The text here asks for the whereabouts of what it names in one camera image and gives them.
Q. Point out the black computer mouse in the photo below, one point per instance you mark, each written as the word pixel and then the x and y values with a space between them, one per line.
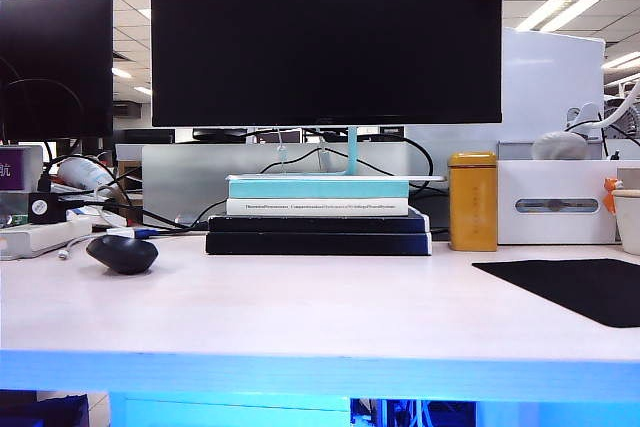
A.
pixel 122 254

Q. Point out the black mouse pad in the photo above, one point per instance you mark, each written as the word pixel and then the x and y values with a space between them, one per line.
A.
pixel 575 289

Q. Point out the teal book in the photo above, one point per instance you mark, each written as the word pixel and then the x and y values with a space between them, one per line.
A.
pixel 320 189

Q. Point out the white book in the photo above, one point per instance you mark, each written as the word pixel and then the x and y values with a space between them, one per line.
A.
pixel 320 207

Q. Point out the thin black book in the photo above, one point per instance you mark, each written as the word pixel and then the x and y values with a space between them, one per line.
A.
pixel 320 224

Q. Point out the light blue monitor stand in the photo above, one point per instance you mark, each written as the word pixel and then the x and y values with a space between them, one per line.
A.
pixel 351 152

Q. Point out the thick black book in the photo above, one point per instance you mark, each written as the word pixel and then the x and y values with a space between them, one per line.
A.
pixel 320 243

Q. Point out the stack of books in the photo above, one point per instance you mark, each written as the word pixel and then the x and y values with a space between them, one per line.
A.
pixel 170 177

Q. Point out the yellow tin can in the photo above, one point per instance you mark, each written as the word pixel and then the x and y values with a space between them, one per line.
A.
pixel 472 202

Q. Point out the large black monitor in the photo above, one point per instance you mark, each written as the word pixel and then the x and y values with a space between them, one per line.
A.
pixel 325 32

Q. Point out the silver metal tray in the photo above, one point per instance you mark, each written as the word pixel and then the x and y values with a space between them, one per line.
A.
pixel 515 149

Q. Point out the white usb adapter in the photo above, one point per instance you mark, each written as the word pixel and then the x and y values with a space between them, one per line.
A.
pixel 120 232

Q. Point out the white tissue box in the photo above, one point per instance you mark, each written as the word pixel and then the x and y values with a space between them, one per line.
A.
pixel 555 182

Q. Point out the white tube bottle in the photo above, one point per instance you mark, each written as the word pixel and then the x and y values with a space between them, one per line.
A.
pixel 82 172

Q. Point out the white partition board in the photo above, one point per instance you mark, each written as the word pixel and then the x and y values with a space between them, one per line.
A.
pixel 540 77

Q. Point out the black cube charger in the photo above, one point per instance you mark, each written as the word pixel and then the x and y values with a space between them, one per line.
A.
pixel 46 208

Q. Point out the white power strip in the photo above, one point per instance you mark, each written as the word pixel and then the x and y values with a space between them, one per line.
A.
pixel 45 237

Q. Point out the orange fox figurine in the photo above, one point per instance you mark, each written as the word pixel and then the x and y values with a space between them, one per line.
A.
pixel 611 197

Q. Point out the small black monitor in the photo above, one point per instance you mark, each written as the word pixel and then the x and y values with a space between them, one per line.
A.
pixel 55 47

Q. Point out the purple white box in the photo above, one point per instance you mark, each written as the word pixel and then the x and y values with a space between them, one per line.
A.
pixel 12 169

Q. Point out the white cup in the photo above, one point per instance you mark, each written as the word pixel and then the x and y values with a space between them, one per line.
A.
pixel 629 222

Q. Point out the dark blue bag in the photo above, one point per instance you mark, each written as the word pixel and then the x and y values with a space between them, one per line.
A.
pixel 45 412

